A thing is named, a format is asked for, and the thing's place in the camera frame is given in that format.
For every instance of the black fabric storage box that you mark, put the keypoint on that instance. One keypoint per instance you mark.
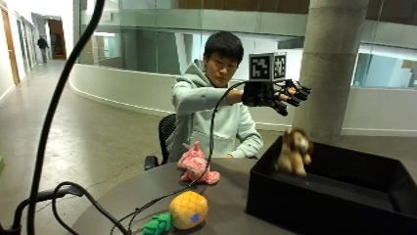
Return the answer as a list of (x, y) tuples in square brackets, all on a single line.
[(329, 199)]

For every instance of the grey concrete column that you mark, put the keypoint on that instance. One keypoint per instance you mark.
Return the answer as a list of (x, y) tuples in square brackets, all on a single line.
[(329, 65)]

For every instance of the black office chair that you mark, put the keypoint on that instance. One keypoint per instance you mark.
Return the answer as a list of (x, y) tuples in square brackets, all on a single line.
[(167, 130)]

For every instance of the brown wooden door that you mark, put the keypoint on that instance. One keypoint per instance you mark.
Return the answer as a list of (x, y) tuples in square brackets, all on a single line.
[(58, 39)]

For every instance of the white marker cube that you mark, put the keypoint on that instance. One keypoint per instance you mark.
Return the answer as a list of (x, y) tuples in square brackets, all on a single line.
[(260, 67)]

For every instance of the yellow pineapple plush toy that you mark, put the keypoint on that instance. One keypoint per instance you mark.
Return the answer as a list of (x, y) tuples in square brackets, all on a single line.
[(188, 210)]

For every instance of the the person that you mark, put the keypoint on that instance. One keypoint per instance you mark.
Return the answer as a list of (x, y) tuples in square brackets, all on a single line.
[(204, 107)]

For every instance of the pink plush toy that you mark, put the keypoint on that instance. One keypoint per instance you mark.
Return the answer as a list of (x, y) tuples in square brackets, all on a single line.
[(193, 164)]

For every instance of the brown lion plush toy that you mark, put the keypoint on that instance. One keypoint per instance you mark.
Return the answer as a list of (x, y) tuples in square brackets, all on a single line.
[(295, 151)]

